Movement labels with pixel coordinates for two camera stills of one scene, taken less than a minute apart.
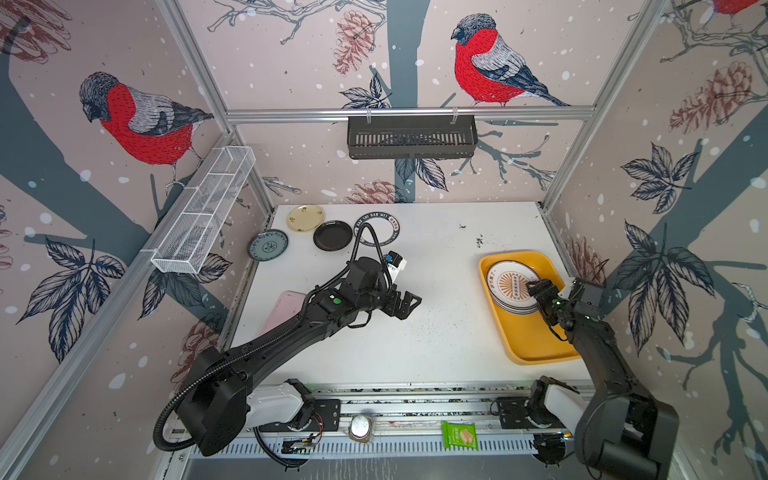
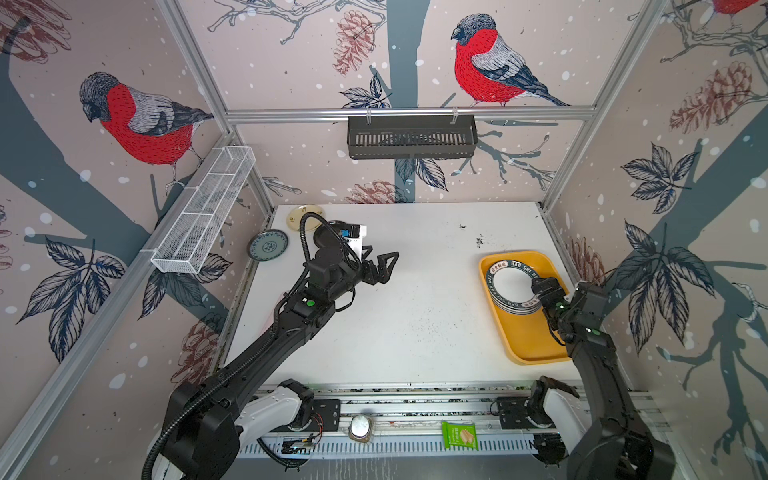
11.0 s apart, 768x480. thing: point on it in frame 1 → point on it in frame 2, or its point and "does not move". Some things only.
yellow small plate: x=305 y=218 does not move
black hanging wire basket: x=412 y=137 does not move
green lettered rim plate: x=394 y=223 → x=509 y=285
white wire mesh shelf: x=182 y=249 does not move
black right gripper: x=550 y=290 does not move
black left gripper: x=403 y=310 → x=384 y=273
